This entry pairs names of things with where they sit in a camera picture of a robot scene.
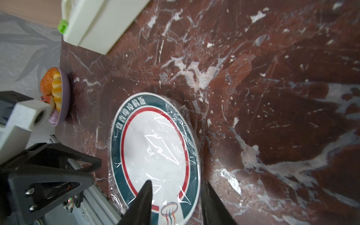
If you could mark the clear plastic wrap sheet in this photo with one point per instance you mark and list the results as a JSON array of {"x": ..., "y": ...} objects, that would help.
[{"x": 157, "y": 160}]

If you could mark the cream plastic wrap dispenser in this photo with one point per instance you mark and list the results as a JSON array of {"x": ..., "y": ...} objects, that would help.
[{"x": 97, "y": 25}]

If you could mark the purple plate with food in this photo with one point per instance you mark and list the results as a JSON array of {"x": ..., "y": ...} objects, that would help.
[{"x": 55, "y": 88}]

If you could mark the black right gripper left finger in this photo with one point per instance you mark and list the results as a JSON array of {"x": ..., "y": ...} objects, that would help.
[{"x": 139, "y": 212}]

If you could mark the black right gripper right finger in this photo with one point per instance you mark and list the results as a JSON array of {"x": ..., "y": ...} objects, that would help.
[{"x": 213, "y": 210}]

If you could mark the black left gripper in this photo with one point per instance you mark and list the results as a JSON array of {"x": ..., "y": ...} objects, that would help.
[{"x": 26, "y": 196}]

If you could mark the white plate green rim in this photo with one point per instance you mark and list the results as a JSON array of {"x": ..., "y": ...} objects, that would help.
[{"x": 154, "y": 159}]

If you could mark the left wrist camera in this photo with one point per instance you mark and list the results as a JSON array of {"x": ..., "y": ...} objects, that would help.
[{"x": 24, "y": 119}]

